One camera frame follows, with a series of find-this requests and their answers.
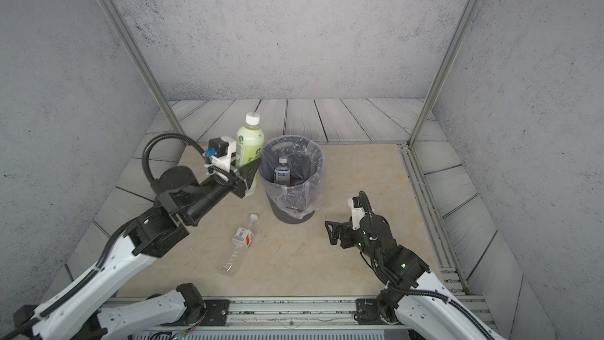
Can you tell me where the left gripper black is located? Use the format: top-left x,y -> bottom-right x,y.
182,148 -> 261,227

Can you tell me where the green tea bottle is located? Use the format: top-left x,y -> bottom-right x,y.
235,112 -> 265,168

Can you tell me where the clear bottle black white label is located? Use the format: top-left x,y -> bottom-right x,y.
274,157 -> 291,187

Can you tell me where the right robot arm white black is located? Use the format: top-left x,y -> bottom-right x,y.
325,214 -> 502,339

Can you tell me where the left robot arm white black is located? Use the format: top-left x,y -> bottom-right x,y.
5,157 -> 260,339

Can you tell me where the dark grey trash bin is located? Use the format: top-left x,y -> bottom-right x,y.
265,184 -> 317,224

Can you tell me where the clear plastic bin liner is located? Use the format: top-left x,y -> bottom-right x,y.
258,135 -> 324,211

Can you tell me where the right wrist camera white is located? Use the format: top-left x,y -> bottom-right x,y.
349,196 -> 366,231

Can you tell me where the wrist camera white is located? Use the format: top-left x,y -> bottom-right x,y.
349,196 -> 366,231
205,136 -> 237,172

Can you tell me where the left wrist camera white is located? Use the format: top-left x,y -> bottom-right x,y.
205,136 -> 237,172

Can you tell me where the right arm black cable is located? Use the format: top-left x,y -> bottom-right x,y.
358,190 -> 378,247

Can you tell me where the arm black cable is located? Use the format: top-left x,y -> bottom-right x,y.
141,132 -> 237,187
358,190 -> 378,247

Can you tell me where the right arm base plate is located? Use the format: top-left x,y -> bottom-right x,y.
354,298 -> 391,325

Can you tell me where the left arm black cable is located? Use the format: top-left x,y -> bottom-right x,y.
141,132 -> 237,187

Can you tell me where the aluminium front rail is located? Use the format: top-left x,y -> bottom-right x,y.
101,295 -> 473,340

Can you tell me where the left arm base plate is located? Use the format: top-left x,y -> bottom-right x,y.
173,299 -> 231,327

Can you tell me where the left aluminium frame post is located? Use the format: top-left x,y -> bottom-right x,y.
97,0 -> 185,134

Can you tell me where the aluminium frame post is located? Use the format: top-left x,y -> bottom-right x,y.
97,0 -> 185,134
407,0 -> 481,149

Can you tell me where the right aluminium frame post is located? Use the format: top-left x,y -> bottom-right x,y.
407,0 -> 481,149

